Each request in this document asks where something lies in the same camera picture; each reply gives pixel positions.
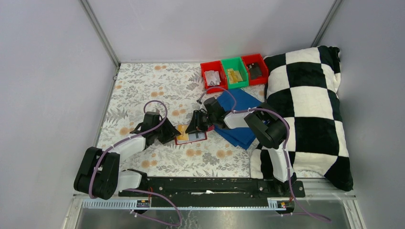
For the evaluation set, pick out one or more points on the blue folded cloth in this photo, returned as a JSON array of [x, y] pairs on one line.
[[242, 137]]

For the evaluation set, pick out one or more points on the right red plastic bin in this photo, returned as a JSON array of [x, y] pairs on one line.
[[248, 59]]

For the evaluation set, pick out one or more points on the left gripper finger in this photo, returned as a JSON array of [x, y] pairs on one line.
[[166, 139], [170, 132]]

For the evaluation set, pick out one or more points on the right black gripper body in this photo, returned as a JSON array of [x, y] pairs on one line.
[[211, 119]]

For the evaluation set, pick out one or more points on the red plastic bin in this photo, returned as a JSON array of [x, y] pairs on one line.
[[215, 66], [248, 59]]

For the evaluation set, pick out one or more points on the green plastic bin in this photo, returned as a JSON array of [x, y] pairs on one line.
[[237, 64]]

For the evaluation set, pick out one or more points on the floral patterned table mat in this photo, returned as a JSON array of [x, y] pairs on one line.
[[172, 87]]

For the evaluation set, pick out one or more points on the gold cards in bin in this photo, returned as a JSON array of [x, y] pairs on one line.
[[234, 76]]

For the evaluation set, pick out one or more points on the silver cards in bin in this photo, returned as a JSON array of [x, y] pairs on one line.
[[212, 78]]

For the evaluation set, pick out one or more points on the black white checkered pillow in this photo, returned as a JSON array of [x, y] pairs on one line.
[[302, 87]]

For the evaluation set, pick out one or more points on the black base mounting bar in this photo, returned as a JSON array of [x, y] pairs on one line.
[[206, 192]]

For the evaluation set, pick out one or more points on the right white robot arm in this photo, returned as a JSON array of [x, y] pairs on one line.
[[269, 128]]

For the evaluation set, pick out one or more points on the left red plastic bin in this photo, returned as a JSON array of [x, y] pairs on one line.
[[215, 66]]

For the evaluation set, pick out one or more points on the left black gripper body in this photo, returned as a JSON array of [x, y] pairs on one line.
[[160, 131]]

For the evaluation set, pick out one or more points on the black cards in bin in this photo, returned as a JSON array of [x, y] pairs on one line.
[[254, 70]]

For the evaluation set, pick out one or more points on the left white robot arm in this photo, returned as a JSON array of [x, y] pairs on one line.
[[99, 175]]

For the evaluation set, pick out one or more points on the red leather card holder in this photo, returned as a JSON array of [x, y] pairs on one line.
[[194, 137]]

